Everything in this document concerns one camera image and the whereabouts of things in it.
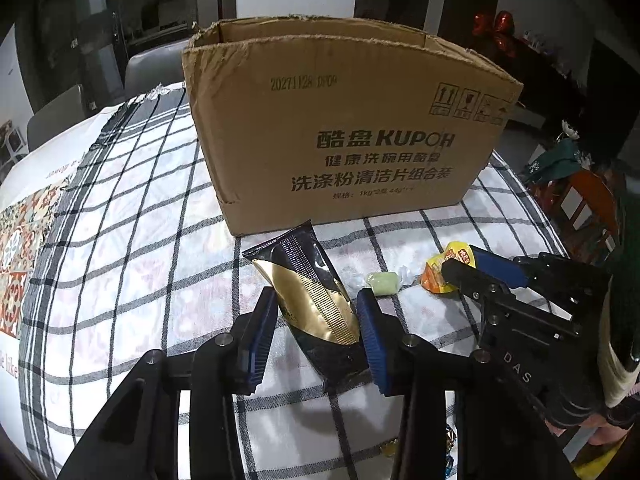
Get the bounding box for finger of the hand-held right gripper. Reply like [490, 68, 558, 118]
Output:
[469, 246, 614, 311]
[439, 258, 583, 341]

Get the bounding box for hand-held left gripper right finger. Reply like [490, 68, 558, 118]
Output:
[355, 287, 572, 480]

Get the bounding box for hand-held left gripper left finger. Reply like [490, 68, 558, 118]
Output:
[57, 285, 280, 480]

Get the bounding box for orange yellow snack packet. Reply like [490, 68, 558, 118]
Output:
[420, 240, 476, 295]

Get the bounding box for black and gold snack packet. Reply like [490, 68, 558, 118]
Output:
[241, 219, 372, 392]

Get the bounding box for brown cardboard box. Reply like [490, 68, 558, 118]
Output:
[181, 16, 525, 237]

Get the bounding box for person's right hand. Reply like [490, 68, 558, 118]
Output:
[545, 405, 640, 461]

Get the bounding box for pale green wrapped candy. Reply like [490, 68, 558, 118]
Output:
[367, 267, 422, 297]

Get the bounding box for green cloth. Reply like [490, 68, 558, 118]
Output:
[520, 137, 594, 187]

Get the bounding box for plaid tablecloth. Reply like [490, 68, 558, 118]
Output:
[17, 80, 572, 480]

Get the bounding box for dark display cabinet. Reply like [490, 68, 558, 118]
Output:
[500, 35, 592, 127]

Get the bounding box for red foil balloons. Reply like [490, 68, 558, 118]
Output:
[472, 9, 519, 59]

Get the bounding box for patterned white table cover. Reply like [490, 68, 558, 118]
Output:
[0, 82, 167, 442]

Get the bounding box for grey chair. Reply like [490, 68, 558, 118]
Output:
[26, 83, 86, 154]
[123, 42, 194, 94]

